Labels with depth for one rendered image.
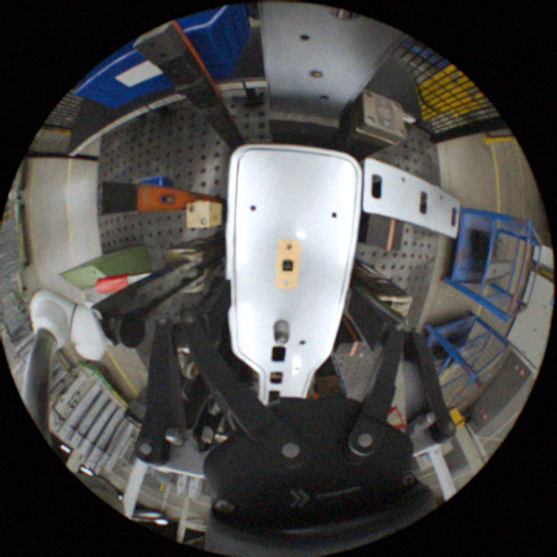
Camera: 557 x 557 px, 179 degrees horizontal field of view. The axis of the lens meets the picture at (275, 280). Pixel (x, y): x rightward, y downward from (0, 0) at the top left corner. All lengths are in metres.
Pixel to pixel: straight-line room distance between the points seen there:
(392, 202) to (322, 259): 0.17
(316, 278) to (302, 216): 0.11
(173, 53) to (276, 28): 0.12
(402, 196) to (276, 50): 0.30
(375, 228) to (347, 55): 0.29
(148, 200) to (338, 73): 0.25
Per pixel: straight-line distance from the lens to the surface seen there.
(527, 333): 8.07
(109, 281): 0.27
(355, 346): 0.45
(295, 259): 0.29
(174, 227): 0.70
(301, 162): 0.30
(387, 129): 0.32
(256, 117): 0.69
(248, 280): 0.31
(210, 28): 0.31
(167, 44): 0.27
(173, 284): 0.24
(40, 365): 0.70
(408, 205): 0.38
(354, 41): 0.22
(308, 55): 0.24
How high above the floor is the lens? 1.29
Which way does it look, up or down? 69 degrees down
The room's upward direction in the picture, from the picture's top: 178 degrees counter-clockwise
